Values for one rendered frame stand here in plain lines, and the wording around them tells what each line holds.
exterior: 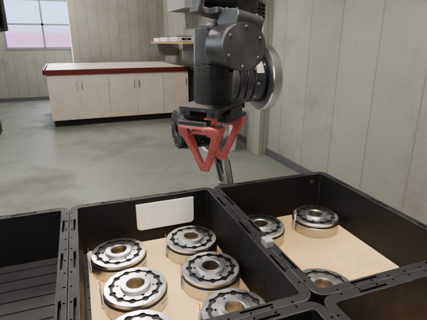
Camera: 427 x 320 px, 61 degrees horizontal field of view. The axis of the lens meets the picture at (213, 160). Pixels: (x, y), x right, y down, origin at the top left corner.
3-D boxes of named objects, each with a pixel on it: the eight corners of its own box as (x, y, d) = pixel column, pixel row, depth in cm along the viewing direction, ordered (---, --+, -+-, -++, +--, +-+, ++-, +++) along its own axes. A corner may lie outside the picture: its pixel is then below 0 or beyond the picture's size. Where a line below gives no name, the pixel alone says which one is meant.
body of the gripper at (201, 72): (245, 110, 58) (247, 62, 55) (219, 122, 49) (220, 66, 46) (208, 106, 60) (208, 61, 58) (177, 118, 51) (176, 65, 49)
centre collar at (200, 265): (193, 263, 65) (193, 260, 65) (218, 257, 67) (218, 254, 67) (202, 279, 61) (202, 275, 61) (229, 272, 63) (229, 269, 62)
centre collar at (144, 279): (118, 280, 61) (118, 277, 60) (147, 273, 62) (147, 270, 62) (121, 298, 56) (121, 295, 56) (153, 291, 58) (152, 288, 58)
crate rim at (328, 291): (211, 195, 83) (211, 186, 82) (321, 179, 92) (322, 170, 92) (316, 313, 47) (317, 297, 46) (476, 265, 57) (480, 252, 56)
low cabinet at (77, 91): (190, 117, 621) (189, 66, 594) (50, 128, 542) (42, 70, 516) (164, 101, 778) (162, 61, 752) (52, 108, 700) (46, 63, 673)
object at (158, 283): (101, 277, 62) (101, 273, 62) (159, 265, 65) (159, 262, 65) (106, 316, 53) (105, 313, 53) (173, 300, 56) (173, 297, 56)
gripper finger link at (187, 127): (237, 164, 57) (239, 105, 54) (218, 180, 51) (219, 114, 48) (199, 159, 60) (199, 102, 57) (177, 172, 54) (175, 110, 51)
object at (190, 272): (176, 260, 67) (175, 257, 67) (226, 249, 70) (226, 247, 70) (192, 294, 58) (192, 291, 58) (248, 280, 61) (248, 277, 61)
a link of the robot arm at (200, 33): (224, 21, 54) (188, 20, 52) (245, 19, 48) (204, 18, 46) (223, 69, 56) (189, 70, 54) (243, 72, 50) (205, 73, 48)
